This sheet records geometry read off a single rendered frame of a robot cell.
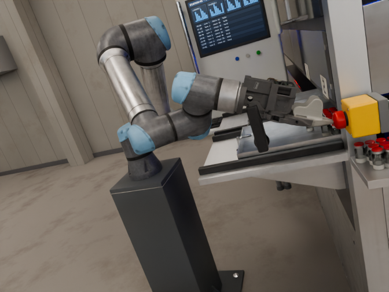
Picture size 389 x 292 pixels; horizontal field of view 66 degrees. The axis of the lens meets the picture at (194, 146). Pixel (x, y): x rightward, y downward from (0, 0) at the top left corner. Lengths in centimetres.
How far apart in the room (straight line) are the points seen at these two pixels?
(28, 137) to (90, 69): 195
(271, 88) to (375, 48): 24
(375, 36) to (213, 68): 114
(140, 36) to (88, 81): 406
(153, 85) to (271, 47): 85
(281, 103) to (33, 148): 578
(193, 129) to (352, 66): 39
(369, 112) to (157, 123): 46
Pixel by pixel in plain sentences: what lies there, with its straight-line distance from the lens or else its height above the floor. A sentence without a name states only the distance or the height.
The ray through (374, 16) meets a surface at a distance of 77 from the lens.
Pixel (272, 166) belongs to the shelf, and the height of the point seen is 88.
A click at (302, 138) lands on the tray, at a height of 88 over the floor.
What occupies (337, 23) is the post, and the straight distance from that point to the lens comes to 75.
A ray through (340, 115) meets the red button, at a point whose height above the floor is 101.
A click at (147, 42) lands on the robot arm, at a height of 129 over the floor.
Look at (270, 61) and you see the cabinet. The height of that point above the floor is 104.
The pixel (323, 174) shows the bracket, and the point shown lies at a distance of 95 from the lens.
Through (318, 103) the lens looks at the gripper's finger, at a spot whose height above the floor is 105.
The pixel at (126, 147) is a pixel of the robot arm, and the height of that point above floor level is 94.
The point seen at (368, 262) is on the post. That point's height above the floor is 55.
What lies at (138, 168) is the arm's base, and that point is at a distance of 127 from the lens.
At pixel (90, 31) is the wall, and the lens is 488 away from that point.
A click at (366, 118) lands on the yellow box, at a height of 100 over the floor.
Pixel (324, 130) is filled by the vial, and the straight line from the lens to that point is 95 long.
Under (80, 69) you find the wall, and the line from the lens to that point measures 507.
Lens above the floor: 123
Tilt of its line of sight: 17 degrees down
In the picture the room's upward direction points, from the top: 17 degrees counter-clockwise
